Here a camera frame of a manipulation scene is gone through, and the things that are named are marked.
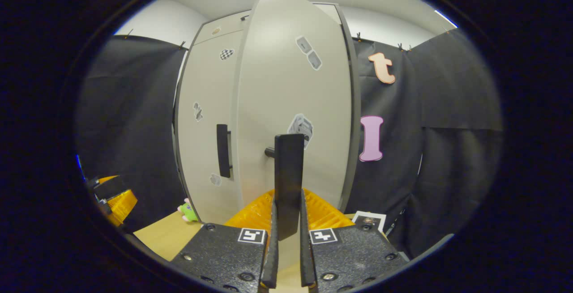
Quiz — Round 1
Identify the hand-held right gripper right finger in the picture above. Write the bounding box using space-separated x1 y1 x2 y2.
299 188 410 293

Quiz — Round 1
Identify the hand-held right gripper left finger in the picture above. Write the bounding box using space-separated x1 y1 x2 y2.
170 188 280 293

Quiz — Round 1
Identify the black door handle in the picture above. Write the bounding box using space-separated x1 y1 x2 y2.
216 124 233 178
264 134 305 241

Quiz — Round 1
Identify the grey cabinet door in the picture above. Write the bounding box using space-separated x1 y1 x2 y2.
235 0 354 270
176 29 244 224

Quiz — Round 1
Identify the grey double-door shoe cabinet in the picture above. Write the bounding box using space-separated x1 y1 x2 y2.
172 1 362 226

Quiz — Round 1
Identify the grey cabinet drawer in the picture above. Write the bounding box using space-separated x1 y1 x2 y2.
193 3 344 45

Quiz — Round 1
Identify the white printed card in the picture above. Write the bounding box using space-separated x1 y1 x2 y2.
351 211 387 232

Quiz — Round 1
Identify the green and pink plush toy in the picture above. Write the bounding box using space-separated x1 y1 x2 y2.
177 198 200 223

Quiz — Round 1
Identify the black backdrop cloth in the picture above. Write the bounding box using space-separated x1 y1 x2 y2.
74 27 504 260

